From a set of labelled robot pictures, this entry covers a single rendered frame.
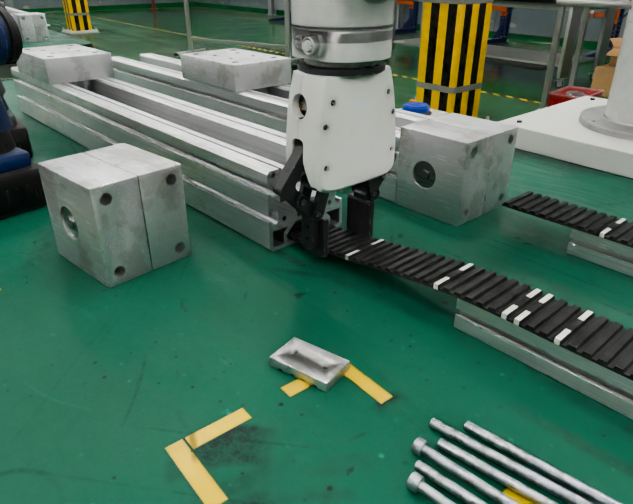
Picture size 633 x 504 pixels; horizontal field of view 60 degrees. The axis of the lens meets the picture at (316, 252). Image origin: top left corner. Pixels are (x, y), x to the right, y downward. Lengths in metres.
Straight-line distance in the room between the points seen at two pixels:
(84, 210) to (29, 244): 0.14
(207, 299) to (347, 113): 0.20
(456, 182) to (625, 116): 0.40
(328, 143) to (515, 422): 0.25
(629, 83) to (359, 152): 0.55
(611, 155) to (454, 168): 0.31
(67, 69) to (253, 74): 0.32
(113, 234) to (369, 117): 0.24
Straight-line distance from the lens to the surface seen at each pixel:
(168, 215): 0.53
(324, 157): 0.47
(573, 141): 0.89
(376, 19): 0.46
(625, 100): 0.96
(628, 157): 0.86
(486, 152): 0.63
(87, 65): 1.04
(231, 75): 0.88
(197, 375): 0.41
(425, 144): 0.63
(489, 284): 0.45
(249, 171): 0.55
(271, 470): 0.34
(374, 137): 0.50
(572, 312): 0.44
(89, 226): 0.51
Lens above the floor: 1.04
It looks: 28 degrees down
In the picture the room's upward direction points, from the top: straight up
